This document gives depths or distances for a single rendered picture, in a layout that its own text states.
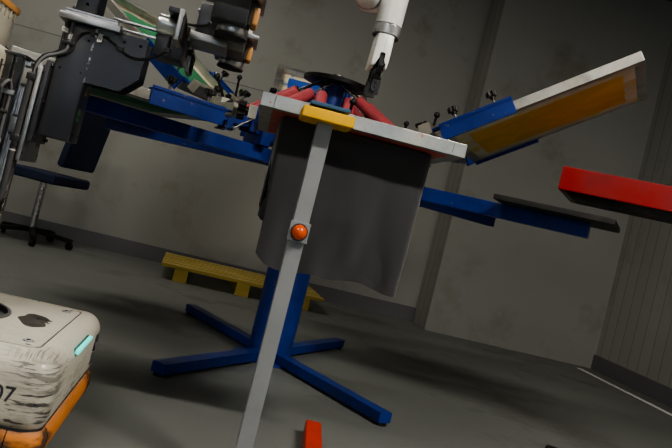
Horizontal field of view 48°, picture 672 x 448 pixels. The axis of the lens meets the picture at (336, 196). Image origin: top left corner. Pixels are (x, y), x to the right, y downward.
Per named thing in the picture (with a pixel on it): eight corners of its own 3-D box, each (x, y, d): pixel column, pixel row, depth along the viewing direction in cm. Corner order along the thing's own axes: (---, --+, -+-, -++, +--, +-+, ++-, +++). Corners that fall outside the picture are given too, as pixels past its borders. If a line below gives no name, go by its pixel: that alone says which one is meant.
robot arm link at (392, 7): (357, -25, 208) (359, -13, 217) (347, 12, 208) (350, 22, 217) (410, -13, 206) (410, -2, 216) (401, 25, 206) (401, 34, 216)
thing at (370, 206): (398, 300, 217) (434, 154, 218) (244, 263, 212) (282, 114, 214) (396, 298, 220) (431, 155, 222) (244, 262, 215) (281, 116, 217)
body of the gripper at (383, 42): (370, 32, 215) (360, 71, 214) (376, 24, 205) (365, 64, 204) (395, 40, 216) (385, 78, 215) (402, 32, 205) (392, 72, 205)
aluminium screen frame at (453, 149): (464, 158, 211) (467, 145, 211) (259, 104, 204) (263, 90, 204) (406, 168, 289) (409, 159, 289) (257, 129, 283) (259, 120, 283)
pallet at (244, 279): (308, 298, 628) (312, 285, 629) (321, 315, 545) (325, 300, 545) (163, 264, 611) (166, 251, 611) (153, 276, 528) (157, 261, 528)
